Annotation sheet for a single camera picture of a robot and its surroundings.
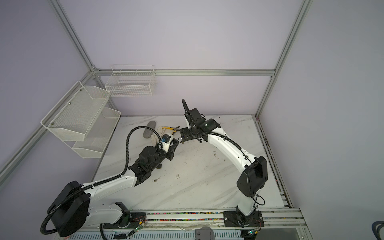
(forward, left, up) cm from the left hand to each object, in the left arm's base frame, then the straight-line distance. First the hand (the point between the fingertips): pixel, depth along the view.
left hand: (175, 141), depth 80 cm
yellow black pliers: (+25, +4, -19) cm, 32 cm away
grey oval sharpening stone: (+20, +24, -18) cm, 36 cm away
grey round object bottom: (-40, -16, -19) cm, 47 cm away
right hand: (+4, -6, +2) cm, 7 cm away
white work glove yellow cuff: (+18, +19, -21) cm, 33 cm away
